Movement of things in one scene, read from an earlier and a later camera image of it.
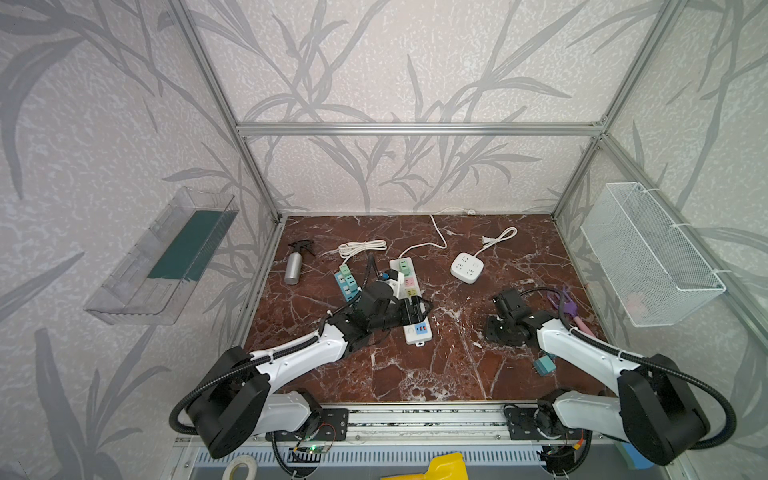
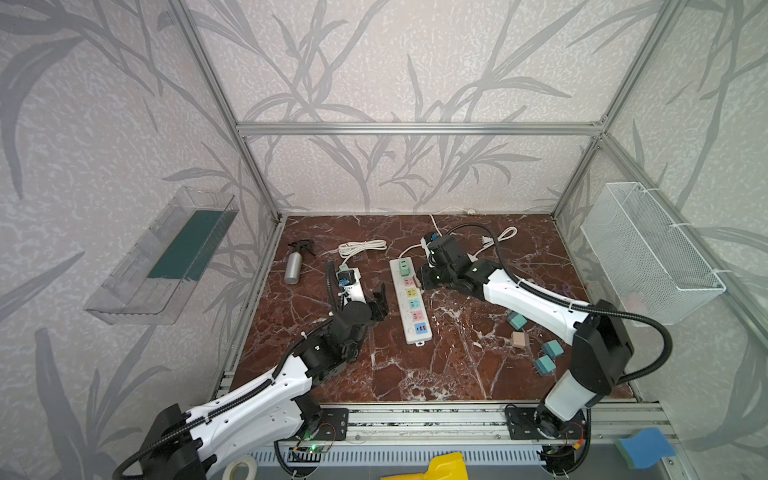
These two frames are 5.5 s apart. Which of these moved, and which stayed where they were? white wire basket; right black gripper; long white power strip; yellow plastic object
Moved: right black gripper
Stayed: yellow plastic object; long white power strip; white wire basket
